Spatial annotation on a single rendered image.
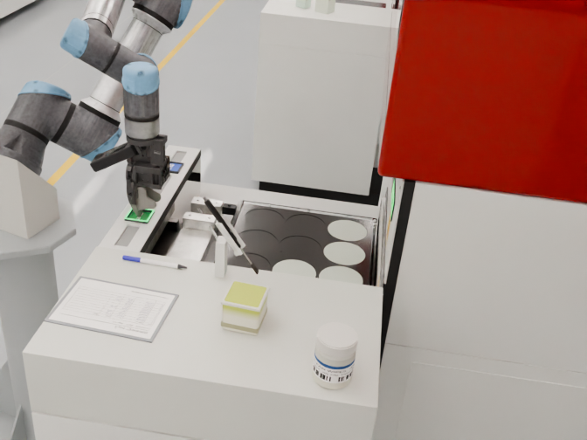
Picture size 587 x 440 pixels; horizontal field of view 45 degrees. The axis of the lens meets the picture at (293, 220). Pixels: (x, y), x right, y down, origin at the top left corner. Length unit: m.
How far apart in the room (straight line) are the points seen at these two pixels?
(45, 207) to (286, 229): 0.62
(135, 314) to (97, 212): 2.26
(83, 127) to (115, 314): 0.67
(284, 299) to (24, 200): 0.74
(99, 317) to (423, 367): 0.71
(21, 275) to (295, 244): 0.74
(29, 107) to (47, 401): 0.80
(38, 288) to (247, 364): 0.89
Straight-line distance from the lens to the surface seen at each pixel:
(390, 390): 1.68
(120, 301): 1.42
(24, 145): 1.86
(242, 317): 1.31
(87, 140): 1.91
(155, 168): 1.58
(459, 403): 1.70
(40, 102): 1.89
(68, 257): 3.30
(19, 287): 2.02
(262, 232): 1.76
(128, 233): 1.64
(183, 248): 1.72
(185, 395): 1.28
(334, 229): 1.80
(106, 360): 1.30
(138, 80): 1.51
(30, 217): 1.89
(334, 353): 1.19
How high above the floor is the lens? 1.83
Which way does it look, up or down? 31 degrees down
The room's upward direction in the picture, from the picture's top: 5 degrees clockwise
